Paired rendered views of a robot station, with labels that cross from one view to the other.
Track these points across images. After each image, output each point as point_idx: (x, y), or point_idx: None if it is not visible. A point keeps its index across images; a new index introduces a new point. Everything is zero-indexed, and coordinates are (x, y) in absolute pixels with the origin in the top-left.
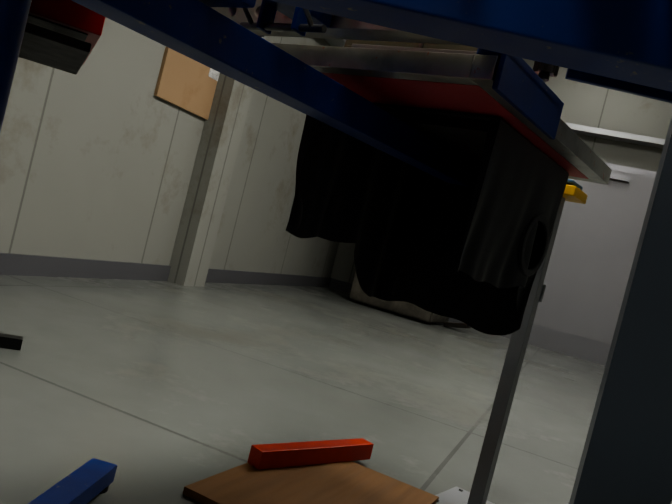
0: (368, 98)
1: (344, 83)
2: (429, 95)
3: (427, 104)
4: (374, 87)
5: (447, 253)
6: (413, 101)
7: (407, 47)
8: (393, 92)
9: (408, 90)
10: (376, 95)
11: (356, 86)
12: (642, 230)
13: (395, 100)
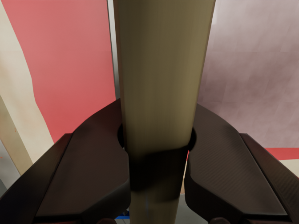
0: (92, 3)
1: (11, 5)
2: (68, 126)
3: (105, 106)
4: (36, 61)
5: None
6: (95, 91)
7: (112, 66)
8: (58, 81)
9: (50, 108)
10: (74, 37)
11: (28, 24)
12: None
13: (95, 62)
